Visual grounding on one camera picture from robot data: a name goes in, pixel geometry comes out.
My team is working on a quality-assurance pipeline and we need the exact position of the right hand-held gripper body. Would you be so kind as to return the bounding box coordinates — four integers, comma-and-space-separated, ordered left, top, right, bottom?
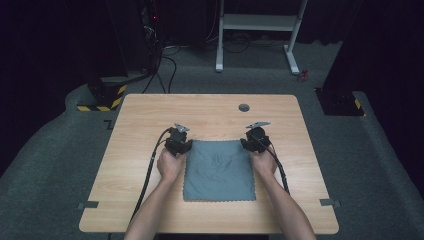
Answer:
245, 121, 272, 155

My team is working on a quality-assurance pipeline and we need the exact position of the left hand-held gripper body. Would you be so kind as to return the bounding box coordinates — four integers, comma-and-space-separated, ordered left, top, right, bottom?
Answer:
164, 123, 191, 157

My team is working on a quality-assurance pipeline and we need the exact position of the gray cloth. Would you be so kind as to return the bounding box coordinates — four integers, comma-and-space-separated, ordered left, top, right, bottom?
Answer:
182, 139, 257, 203

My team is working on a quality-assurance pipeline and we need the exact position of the person's left hand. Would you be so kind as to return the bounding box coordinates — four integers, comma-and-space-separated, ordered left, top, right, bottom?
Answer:
156, 147, 187, 184

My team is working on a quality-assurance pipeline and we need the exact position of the person's right hand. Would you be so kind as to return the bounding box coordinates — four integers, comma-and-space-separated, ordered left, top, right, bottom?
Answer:
250, 149, 278, 180

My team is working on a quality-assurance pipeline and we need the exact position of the black yellow striped stand base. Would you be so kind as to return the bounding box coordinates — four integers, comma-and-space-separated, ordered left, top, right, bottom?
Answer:
77, 77, 128, 113

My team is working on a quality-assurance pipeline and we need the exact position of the black base with yellow mark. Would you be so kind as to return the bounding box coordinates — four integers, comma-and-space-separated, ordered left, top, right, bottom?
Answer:
314, 87, 365, 117

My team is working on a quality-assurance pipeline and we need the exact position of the gray tape strip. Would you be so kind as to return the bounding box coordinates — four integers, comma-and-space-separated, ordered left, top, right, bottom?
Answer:
77, 200, 100, 210
319, 198, 342, 209

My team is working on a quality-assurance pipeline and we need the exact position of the dark equipment rack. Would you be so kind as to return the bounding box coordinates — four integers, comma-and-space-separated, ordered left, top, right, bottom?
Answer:
139, 0, 165, 72

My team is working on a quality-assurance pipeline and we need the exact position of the white metal stand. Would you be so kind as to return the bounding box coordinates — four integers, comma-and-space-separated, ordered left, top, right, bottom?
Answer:
214, 0, 309, 76

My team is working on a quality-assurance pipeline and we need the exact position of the black curtain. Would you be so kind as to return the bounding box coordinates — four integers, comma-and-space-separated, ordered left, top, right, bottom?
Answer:
0, 0, 128, 176
321, 0, 424, 196

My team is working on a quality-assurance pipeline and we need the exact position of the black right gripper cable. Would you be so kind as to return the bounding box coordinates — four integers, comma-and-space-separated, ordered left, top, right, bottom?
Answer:
249, 133, 291, 196

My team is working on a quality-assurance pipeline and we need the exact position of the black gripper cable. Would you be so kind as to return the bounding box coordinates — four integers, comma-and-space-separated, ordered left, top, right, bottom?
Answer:
249, 133, 291, 196
129, 127, 173, 224

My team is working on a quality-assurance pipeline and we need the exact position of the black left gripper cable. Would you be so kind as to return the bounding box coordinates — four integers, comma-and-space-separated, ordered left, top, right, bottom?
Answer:
129, 127, 173, 224

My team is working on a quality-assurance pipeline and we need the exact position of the black floor cable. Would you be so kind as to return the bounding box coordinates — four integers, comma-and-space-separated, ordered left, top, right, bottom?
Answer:
142, 54, 178, 95

